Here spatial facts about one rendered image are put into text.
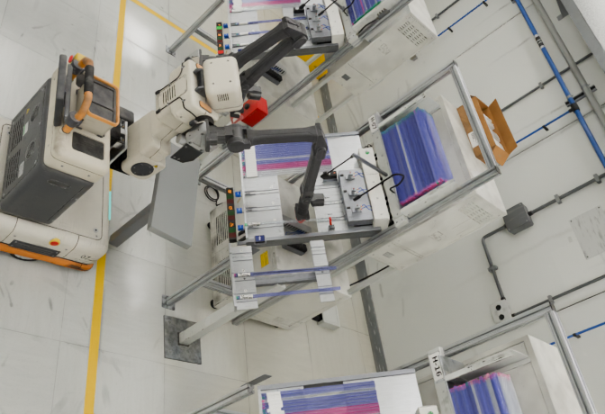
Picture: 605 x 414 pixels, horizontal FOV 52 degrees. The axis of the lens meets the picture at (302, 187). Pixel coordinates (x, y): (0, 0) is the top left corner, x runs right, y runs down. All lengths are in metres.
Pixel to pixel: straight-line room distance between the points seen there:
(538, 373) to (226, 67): 1.82
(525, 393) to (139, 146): 1.98
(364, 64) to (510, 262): 1.70
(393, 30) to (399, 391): 2.34
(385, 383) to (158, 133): 1.51
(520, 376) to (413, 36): 2.36
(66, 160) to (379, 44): 2.35
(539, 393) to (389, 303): 2.39
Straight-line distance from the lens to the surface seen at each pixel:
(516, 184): 4.73
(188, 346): 3.66
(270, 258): 3.52
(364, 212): 3.26
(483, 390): 2.70
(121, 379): 3.35
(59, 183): 2.83
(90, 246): 3.20
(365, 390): 2.89
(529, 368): 2.84
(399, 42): 4.30
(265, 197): 3.37
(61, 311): 3.31
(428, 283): 4.84
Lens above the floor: 2.67
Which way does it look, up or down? 30 degrees down
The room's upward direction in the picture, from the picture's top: 55 degrees clockwise
